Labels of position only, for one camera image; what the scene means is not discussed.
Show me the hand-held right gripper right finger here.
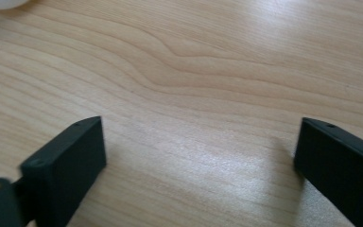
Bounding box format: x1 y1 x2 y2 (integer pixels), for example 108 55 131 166
293 117 363 227

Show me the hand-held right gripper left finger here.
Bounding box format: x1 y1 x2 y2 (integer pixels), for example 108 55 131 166
13 115 108 227

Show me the white round object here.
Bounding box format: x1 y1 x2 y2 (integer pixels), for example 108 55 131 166
0 0 30 10

